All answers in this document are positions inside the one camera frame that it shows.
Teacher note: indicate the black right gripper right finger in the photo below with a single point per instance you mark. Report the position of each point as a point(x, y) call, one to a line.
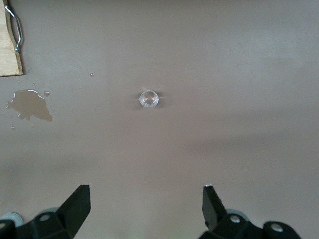
point(211, 206)

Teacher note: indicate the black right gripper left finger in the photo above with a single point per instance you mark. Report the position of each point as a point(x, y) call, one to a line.
point(74, 204)

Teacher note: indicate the clear glass beaker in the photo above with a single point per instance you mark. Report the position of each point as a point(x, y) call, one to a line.
point(149, 99)

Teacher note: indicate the spilled liquid puddle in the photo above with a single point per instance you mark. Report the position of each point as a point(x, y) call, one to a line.
point(30, 105)

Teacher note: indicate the brown table cover sheet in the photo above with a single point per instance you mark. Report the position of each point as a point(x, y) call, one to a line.
point(199, 74)

